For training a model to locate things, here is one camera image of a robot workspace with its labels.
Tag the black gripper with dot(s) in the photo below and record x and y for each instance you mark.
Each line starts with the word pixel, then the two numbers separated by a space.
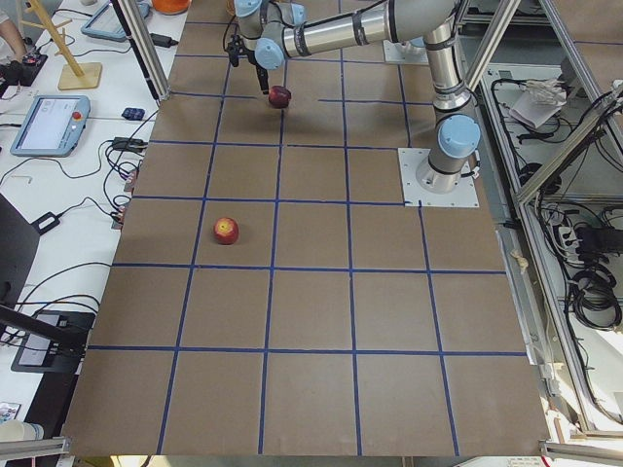
pixel 253 58

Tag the black power adapter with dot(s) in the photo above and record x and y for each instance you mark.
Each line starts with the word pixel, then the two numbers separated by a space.
pixel 46 222

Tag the wooden stand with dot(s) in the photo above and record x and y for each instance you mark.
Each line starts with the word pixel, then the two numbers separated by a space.
pixel 74 75

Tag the teach pendant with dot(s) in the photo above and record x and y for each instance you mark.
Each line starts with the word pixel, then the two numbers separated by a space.
pixel 52 127
pixel 104 24

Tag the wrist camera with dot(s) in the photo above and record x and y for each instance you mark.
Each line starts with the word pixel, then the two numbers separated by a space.
pixel 234 49

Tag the red yellow apple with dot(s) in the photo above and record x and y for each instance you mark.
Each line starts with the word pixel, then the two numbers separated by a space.
pixel 225 231

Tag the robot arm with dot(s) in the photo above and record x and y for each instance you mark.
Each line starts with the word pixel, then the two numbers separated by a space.
pixel 270 32

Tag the far teach pendant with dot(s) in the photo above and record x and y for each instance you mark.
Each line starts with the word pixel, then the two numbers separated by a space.
pixel 104 24

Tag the dark red apple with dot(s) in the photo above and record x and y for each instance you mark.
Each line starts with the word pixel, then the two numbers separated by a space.
pixel 279 97

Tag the small blue device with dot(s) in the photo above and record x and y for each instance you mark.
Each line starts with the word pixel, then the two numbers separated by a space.
pixel 133 114

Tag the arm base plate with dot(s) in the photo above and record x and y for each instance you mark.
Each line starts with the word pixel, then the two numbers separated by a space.
pixel 409 52
pixel 422 186

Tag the near teach pendant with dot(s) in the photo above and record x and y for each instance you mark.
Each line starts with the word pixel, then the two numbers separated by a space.
pixel 52 127

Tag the orange bucket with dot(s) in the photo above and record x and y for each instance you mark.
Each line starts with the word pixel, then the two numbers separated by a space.
pixel 171 7

